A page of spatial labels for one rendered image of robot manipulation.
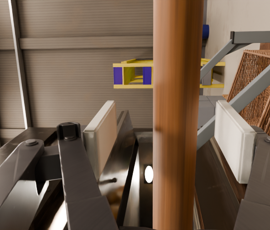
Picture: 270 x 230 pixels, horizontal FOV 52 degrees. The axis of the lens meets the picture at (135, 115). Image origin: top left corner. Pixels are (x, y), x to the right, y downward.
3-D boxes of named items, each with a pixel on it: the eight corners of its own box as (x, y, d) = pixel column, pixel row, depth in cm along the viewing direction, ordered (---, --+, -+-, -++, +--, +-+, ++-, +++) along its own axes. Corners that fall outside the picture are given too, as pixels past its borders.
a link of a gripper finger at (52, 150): (77, 185, 14) (19, 183, 14) (98, 145, 19) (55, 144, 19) (74, 157, 13) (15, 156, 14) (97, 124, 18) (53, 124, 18)
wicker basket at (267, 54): (308, 174, 116) (241, 172, 119) (262, 129, 170) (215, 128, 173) (329, 56, 103) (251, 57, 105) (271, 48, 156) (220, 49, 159)
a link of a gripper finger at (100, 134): (99, 181, 16) (85, 180, 16) (117, 136, 22) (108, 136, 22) (95, 130, 15) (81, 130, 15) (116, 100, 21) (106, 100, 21)
